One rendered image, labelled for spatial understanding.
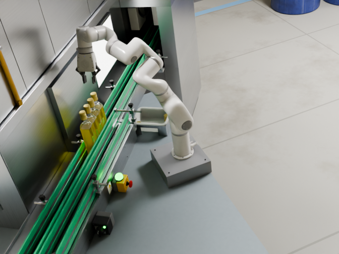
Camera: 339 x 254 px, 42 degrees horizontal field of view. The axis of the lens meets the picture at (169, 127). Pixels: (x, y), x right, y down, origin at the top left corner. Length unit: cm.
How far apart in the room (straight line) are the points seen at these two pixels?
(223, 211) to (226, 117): 191
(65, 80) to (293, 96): 248
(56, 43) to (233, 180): 176
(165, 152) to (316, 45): 306
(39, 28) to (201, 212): 121
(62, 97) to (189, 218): 93
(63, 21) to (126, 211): 107
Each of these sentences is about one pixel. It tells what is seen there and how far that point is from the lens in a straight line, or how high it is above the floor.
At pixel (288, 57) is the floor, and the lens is 495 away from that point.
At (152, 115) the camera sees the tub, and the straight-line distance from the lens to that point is 287.
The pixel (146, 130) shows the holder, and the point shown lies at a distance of 275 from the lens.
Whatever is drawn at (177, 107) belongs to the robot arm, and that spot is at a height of 123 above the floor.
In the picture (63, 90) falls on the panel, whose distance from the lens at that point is 244.
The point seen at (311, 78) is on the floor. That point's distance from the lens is 460.
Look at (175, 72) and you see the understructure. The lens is 343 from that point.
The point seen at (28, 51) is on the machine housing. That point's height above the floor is 155.
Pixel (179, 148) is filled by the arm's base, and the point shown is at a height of 90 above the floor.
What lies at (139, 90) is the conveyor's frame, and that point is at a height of 83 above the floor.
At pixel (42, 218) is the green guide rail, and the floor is 94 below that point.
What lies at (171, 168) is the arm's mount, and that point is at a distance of 239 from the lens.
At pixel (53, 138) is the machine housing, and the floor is 106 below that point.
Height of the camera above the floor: 248
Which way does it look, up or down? 38 degrees down
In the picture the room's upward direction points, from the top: 9 degrees counter-clockwise
